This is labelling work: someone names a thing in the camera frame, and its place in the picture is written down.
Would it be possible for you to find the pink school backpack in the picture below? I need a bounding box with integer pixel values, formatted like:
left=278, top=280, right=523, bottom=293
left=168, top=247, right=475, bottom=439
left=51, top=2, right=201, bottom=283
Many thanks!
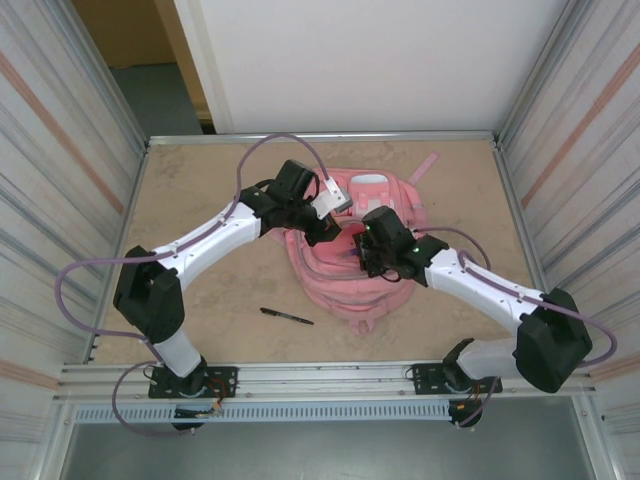
left=269, top=152, right=441, bottom=335

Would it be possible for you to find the black marker pen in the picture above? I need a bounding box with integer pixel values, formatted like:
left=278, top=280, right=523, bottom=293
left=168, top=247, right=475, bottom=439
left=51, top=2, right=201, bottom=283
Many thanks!
left=259, top=306, right=315, bottom=326

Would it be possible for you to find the corrugated plastic side panel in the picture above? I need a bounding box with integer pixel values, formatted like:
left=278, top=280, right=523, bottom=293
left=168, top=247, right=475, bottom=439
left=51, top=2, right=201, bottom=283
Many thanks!
left=499, top=0, right=640, bottom=426
left=0, top=0, right=146, bottom=441

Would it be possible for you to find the brown wooden door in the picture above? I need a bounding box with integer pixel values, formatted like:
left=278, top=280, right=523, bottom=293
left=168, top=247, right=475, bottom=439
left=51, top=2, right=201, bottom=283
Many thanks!
left=73, top=0, right=217, bottom=134

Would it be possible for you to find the aluminium table end rail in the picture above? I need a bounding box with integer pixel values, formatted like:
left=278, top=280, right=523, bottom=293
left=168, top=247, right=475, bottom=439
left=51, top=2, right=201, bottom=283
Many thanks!
left=147, top=130, right=496, bottom=147

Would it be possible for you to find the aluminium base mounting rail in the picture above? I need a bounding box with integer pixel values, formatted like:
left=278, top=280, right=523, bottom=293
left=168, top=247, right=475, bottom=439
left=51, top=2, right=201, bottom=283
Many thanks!
left=59, top=357, right=599, bottom=401

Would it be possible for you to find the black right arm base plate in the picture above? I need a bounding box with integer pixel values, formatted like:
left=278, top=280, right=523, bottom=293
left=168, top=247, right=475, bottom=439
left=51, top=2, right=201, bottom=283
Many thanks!
left=410, top=360, right=504, bottom=396

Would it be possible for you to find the grey slotted cable duct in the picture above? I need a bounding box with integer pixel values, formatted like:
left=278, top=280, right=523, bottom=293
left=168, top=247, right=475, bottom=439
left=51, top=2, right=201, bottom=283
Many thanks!
left=74, top=402, right=451, bottom=424

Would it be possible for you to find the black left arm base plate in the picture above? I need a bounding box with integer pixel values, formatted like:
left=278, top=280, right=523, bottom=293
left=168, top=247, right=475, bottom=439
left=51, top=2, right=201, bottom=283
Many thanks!
left=148, top=365, right=239, bottom=400

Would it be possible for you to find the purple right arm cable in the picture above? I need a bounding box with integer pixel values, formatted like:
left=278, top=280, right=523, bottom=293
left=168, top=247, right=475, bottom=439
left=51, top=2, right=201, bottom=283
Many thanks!
left=412, top=226, right=617, bottom=430

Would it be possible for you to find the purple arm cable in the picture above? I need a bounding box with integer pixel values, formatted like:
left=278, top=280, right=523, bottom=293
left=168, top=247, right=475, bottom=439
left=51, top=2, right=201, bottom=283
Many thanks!
left=53, top=133, right=331, bottom=437
left=412, top=226, right=617, bottom=430

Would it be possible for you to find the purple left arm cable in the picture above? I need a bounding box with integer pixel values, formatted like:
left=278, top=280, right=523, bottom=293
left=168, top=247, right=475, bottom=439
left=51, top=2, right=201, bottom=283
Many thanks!
left=53, top=133, right=331, bottom=437

